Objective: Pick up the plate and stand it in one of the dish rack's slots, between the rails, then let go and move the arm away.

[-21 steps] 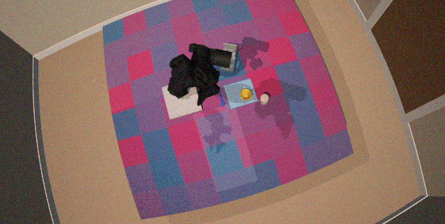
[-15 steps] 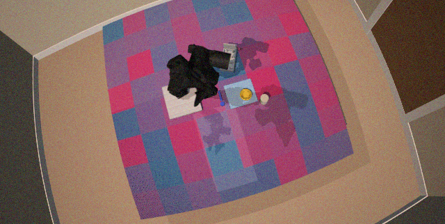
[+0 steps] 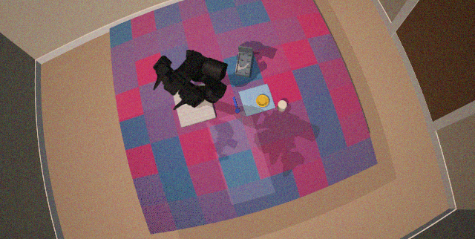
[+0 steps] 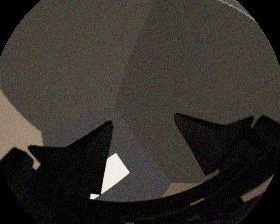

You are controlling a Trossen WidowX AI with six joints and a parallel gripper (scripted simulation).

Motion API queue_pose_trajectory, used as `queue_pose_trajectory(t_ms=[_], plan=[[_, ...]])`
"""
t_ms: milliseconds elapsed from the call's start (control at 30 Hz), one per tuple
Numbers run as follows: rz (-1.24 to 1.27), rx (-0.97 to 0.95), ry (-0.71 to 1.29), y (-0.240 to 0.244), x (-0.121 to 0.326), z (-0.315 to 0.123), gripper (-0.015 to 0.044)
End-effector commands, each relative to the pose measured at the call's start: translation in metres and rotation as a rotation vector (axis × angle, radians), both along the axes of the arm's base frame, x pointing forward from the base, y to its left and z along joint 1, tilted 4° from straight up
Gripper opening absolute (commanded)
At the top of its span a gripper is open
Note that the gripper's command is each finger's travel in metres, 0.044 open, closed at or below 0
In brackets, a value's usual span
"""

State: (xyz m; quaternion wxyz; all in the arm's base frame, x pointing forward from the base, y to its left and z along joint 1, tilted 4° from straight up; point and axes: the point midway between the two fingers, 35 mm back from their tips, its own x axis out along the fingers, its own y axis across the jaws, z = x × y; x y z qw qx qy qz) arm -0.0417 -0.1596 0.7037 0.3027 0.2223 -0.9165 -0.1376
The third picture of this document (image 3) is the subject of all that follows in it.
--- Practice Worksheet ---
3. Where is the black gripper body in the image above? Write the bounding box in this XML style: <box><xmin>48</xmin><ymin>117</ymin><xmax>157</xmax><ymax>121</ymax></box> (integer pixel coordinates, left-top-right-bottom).
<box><xmin>153</xmin><ymin>56</ymin><xmax>206</xmax><ymax>108</ymax></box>

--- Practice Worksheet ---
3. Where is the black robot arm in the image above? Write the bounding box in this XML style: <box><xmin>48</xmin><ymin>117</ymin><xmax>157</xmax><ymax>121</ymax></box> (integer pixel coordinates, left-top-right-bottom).
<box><xmin>161</xmin><ymin>50</ymin><xmax>228</xmax><ymax>103</ymax></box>

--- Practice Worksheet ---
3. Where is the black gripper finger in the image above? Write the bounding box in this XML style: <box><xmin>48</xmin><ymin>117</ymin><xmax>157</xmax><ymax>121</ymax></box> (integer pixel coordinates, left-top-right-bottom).
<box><xmin>174</xmin><ymin>91</ymin><xmax>198</xmax><ymax>110</ymax></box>
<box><xmin>153</xmin><ymin>63</ymin><xmax>169</xmax><ymax>90</ymax></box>

